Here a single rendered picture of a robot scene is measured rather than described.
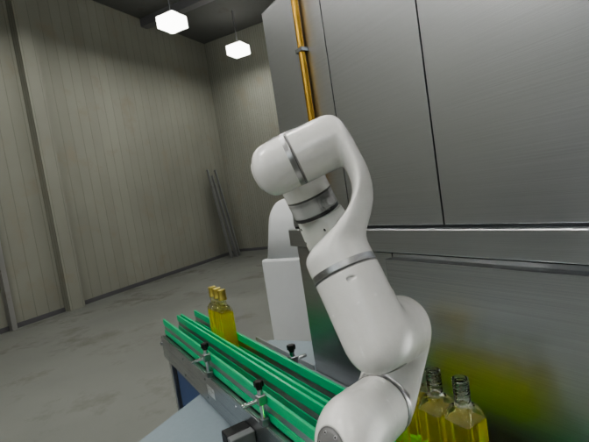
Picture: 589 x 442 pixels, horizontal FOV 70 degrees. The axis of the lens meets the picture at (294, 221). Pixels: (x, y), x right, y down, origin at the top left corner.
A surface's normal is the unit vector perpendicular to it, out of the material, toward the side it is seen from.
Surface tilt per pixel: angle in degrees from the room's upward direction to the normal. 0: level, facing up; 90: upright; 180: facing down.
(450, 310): 90
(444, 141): 90
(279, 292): 90
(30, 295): 90
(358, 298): 71
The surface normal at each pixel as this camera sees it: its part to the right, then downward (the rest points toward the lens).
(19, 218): 0.89, -0.11
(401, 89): -0.84, 0.16
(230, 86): -0.44, 0.13
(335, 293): -0.63, 0.02
